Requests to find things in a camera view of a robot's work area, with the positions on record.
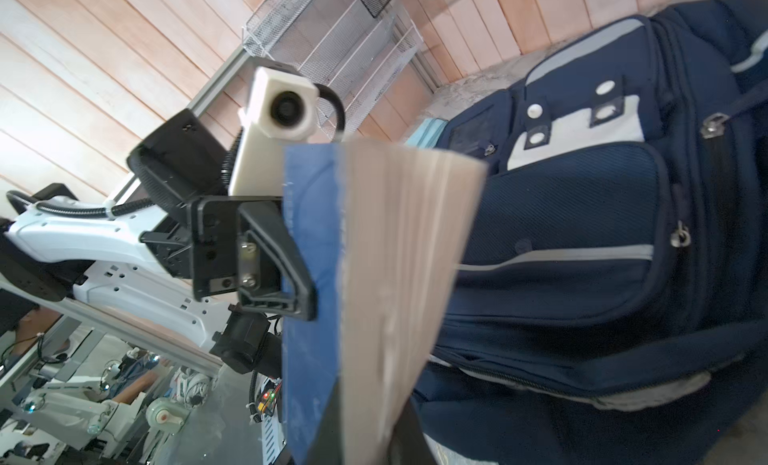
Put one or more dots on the navy blue student backpack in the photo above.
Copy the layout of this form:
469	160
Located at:
611	303

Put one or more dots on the light blue pencil case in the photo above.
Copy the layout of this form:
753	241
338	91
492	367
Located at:
427	133

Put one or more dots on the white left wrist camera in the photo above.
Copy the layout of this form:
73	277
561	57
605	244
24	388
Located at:
282	110

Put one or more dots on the blue book yellow label front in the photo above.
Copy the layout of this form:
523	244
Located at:
382	228

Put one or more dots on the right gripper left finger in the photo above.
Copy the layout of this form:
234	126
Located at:
326	448

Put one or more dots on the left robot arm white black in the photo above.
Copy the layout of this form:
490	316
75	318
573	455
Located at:
61	250

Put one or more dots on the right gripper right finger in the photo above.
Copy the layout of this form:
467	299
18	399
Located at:
408	445

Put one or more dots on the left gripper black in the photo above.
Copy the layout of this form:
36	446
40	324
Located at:
219	243

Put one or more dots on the white wire mesh shelf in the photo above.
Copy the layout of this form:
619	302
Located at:
338	43

